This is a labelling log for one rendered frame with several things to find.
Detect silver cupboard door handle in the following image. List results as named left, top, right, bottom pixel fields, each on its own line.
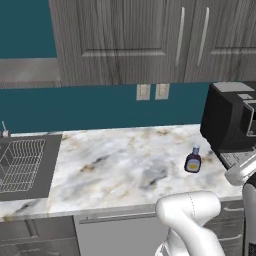
left=175, top=6, right=186, bottom=68
left=196, top=6, right=211, bottom=68

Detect grey wood drawer fronts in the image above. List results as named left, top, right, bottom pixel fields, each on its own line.
left=203, top=199, right=245, bottom=256

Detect dark condiment bottle yellow label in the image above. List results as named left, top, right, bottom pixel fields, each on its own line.
left=184, top=144, right=203, bottom=174

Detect grey wood cupboard door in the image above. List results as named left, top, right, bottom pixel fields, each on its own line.
left=48, top=0, right=197, bottom=87
left=183, top=0, right=256, bottom=83

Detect white wire sink rack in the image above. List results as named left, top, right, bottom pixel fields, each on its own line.
left=0, top=138, right=47, bottom=194

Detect beige wall socket plate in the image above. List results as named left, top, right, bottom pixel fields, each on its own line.
left=136, top=83, right=152, bottom=101
left=154, top=83, right=171, bottom=101

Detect grey wood base cupboard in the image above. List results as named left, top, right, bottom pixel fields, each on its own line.
left=0, top=215, right=81, bottom=256

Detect black coffee machine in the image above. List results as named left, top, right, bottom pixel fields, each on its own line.
left=199, top=81, right=256, bottom=171

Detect silver dishwasher handle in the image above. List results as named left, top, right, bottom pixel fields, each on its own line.
left=78, top=211, right=158, bottom=225

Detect dark grey sink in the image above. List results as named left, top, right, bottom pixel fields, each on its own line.
left=0, top=133, right=63, bottom=202

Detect grey dishwasher front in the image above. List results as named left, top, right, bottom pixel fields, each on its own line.
left=73, top=210, right=170, bottom=256

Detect grey extractor hood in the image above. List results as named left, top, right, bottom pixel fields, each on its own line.
left=0, top=57, right=62, bottom=90

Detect silver tap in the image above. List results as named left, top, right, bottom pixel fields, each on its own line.
left=0, top=120, right=12, bottom=139

